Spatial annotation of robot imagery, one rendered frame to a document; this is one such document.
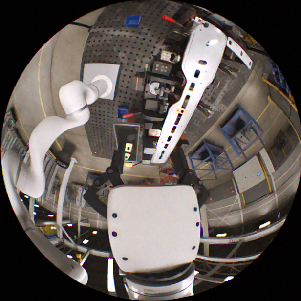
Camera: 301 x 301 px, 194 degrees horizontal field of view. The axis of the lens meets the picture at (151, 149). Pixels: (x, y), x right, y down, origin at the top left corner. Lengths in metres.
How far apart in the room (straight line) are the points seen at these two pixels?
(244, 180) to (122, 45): 8.57
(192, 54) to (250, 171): 8.00
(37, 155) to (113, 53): 0.80
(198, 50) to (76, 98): 0.63
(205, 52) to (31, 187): 0.92
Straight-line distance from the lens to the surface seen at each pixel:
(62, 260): 0.21
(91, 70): 0.84
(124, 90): 0.87
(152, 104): 0.40
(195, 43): 0.60
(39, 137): 0.38
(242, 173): 8.32
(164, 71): 0.41
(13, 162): 0.37
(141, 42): 0.85
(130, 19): 0.95
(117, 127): 0.48
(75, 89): 0.45
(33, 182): 0.40
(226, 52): 0.76
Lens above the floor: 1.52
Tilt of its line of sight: 37 degrees down
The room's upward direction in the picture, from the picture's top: 176 degrees clockwise
